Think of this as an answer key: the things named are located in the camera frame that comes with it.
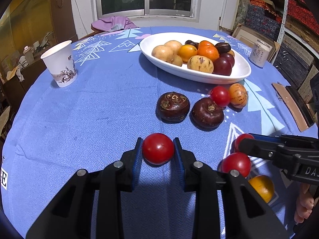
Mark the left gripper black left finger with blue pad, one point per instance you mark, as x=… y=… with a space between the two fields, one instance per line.
x=69 y=213

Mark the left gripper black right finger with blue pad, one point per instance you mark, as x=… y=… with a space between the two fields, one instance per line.
x=246 y=214

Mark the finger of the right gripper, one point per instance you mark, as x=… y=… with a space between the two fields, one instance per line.
x=261 y=146

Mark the spotted yellow potato-like fruit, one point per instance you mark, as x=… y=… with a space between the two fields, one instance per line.
x=201 y=64

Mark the large yellow round fruit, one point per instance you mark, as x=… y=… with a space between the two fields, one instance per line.
x=174 y=45

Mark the person's hand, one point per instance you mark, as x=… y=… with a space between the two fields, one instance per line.
x=304 y=204

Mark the small red tomato right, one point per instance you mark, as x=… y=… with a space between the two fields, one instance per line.
x=240 y=138

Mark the small red tomato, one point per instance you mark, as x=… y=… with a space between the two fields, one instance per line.
x=240 y=138
x=220 y=96

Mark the yellow orange tomato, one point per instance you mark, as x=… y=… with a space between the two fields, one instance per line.
x=263 y=186

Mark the orange striped fruit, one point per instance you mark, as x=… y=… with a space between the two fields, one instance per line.
x=238 y=95

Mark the small red tomato upper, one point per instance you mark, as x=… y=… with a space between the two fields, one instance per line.
x=220 y=96

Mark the dark water chestnut right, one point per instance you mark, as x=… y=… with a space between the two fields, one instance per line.
x=206 y=114

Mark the dark water chestnut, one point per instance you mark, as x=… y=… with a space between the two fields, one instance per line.
x=206 y=114
x=172 y=107

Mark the dark red plum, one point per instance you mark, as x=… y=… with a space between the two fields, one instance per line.
x=222 y=67

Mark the beige drink can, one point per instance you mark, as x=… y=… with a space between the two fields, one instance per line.
x=260 y=53

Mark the dark water chestnut left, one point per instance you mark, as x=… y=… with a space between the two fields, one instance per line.
x=172 y=107

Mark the dark chestnut in plate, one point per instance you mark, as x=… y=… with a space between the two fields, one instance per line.
x=223 y=47

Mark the framed picture leaning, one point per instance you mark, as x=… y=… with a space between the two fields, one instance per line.
x=249 y=37

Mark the orange mandarin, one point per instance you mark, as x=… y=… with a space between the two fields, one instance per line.
x=208 y=51
x=204 y=43

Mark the yellow orange fruit in plate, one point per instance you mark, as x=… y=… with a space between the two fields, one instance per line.
x=186 y=52

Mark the small yellow fruit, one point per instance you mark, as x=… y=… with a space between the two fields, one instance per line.
x=175 y=60

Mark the shelf with stacked boxes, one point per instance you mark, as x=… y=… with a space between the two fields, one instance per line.
x=291 y=24

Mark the yellow fruit middle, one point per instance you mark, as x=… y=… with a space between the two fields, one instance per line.
x=162 y=52

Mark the white paper cup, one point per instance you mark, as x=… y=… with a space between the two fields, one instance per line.
x=60 y=63

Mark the pink cloth garment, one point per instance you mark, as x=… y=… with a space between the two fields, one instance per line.
x=113 y=23

